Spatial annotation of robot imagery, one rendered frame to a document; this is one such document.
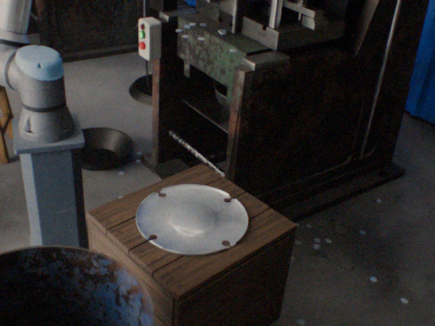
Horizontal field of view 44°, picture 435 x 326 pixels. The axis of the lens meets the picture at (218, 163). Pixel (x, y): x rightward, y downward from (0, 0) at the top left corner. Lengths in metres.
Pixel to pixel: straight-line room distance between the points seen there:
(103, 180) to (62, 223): 0.52
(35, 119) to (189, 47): 0.64
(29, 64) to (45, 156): 0.26
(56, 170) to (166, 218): 0.37
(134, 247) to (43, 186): 0.40
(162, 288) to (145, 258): 0.09
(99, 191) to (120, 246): 0.80
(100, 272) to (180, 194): 0.43
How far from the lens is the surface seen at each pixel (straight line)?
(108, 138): 2.39
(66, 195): 1.64
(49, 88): 1.50
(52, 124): 1.54
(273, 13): 1.70
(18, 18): 1.59
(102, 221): 1.41
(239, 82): 1.61
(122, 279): 1.11
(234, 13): 1.79
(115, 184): 2.16
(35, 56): 1.51
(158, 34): 1.95
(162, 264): 1.28
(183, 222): 1.39
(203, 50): 1.85
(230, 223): 1.40
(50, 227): 1.71
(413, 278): 1.93
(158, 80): 2.04
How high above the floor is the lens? 1.22
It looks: 32 degrees down
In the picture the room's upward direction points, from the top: 5 degrees clockwise
